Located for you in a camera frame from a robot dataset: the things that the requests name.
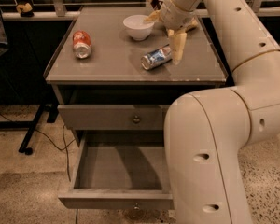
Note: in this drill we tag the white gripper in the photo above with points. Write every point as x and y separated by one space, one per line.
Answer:
176 17

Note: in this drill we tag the blue silver redbull can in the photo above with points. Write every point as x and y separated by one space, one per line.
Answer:
156 58

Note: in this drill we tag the closed grey top drawer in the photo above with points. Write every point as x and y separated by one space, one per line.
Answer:
113 117

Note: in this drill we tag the orange soda can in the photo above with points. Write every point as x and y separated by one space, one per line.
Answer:
81 44

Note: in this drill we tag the open grey middle drawer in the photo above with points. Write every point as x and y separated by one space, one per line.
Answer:
119 170

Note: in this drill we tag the white ceramic bowl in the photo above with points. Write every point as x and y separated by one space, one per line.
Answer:
137 27

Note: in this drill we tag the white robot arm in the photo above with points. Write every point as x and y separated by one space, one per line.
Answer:
204 130

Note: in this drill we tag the small yellow black object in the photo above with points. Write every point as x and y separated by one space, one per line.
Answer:
25 9

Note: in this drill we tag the black desk leg frame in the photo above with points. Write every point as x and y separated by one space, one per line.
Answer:
29 126

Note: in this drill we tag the grey drawer cabinet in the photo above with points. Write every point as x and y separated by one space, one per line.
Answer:
113 74

